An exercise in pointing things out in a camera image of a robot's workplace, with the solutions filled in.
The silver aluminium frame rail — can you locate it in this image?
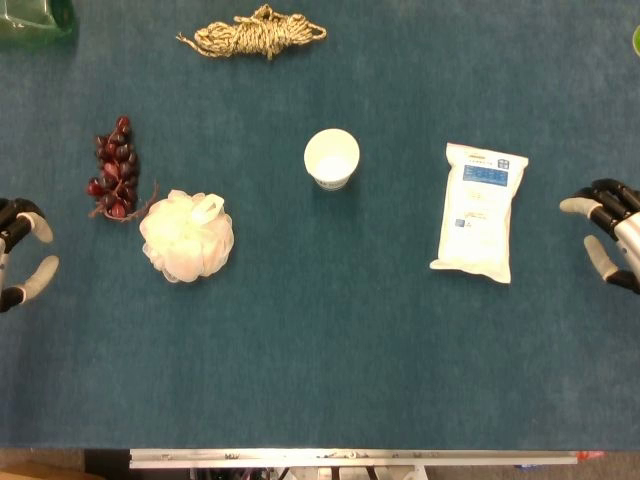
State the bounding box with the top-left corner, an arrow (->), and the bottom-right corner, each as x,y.
128,448 -> 579,470

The dark red grape bunch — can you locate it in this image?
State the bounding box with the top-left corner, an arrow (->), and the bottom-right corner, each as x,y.
86,115 -> 160,222

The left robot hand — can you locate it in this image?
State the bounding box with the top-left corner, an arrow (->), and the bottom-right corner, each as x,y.
0,197 -> 61,314

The beige coiled rope bundle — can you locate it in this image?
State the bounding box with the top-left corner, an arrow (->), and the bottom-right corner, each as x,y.
176,3 -> 328,62

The green transparent plastic container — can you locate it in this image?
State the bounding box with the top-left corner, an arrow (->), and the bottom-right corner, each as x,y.
0,0 -> 75,42

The blue felt table cloth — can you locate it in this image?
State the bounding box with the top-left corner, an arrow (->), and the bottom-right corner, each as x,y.
0,0 -> 640,450

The white blue-label food pouch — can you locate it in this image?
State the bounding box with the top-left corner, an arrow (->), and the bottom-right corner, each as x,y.
429,142 -> 530,285

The white mesh bath pouf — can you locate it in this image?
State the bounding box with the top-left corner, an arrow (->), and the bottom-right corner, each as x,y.
138,189 -> 235,284

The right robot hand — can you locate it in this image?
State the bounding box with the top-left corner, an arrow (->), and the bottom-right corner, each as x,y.
559,178 -> 640,296

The white paper cup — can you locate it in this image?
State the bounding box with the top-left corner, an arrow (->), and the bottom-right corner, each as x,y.
303,128 -> 361,192

